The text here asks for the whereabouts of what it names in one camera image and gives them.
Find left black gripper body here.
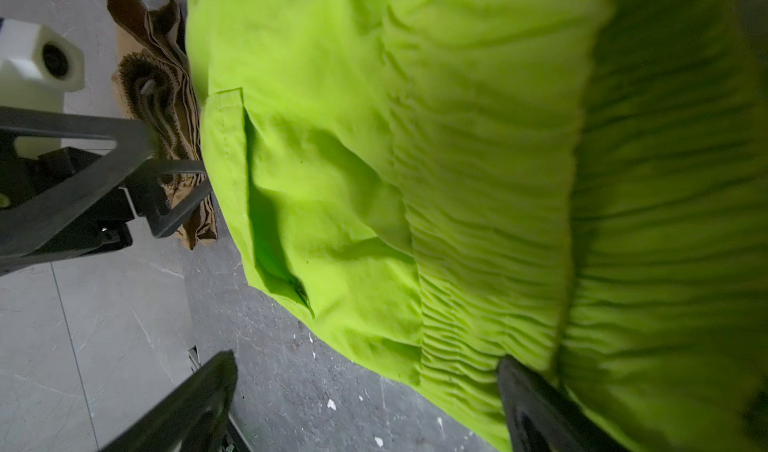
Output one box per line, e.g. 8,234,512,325
0,145,136,276

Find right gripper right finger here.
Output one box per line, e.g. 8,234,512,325
497,355,625,452

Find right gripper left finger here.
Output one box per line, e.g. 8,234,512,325
104,350,238,451

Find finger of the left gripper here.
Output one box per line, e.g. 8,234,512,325
1,114,156,259
122,159,214,240

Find khaki tan shorts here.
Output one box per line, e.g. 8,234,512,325
106,0,219,251

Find lime green shorts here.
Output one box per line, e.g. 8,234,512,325
186,0,767,451

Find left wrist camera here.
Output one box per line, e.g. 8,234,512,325
1,18,85,162

